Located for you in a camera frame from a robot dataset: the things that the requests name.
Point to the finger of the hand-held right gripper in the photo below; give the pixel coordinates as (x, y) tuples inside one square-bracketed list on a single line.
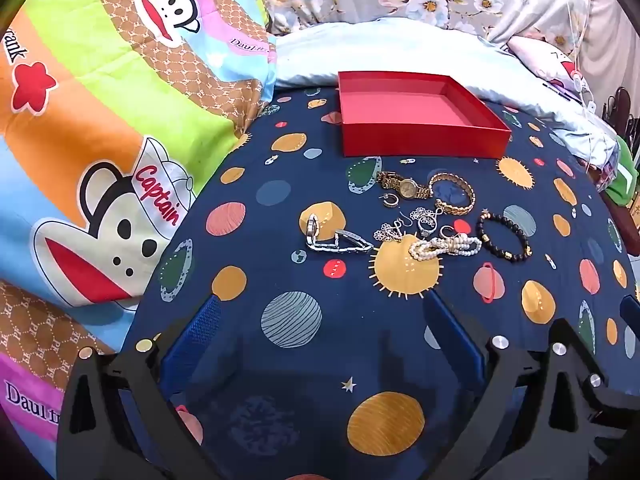
[(612, 410), (630, 311)]

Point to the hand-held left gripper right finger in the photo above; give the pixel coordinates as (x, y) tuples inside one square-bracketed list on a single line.
[(450, 332)]

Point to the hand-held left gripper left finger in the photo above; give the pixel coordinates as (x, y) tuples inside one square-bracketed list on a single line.
[(197, 332)]

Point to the silver wristwatch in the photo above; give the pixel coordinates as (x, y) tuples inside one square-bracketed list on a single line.
[(325, 246)]

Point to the red cardboard box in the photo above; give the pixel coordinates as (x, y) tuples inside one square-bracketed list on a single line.
[(415, 105)]

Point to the navy planet print bedsheet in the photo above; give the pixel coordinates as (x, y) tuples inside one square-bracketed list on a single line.
[(250, 260)]

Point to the silver flower pendant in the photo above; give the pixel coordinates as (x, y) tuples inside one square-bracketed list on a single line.
[(387, 232)]

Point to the green cloth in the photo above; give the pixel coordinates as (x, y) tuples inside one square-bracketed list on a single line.
[(627, 180)]

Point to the silver hoop earring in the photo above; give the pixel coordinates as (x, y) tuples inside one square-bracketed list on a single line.
[(386, 203)]

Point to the dark metal chair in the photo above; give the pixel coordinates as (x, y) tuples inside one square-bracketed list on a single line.
[(622, 102)]

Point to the colourful monkey print blanket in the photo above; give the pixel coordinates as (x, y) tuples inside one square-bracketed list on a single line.
[(100, 110)]

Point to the pink plush toy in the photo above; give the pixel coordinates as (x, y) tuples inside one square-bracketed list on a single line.
[(540, 57)]

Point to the light blue blanket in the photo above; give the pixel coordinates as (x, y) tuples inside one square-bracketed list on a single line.
[(400, 45)]

